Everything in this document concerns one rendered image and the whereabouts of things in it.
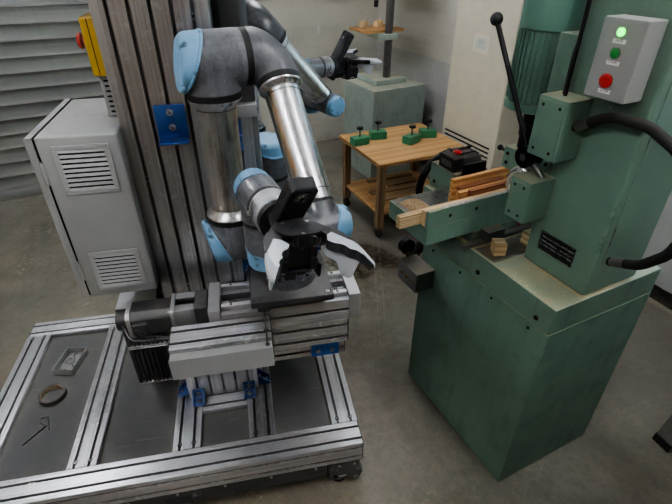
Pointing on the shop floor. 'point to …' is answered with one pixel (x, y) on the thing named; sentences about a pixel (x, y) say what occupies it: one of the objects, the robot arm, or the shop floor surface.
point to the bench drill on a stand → (381, 95)
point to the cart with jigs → (407, 138)
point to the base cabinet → (510, 367)
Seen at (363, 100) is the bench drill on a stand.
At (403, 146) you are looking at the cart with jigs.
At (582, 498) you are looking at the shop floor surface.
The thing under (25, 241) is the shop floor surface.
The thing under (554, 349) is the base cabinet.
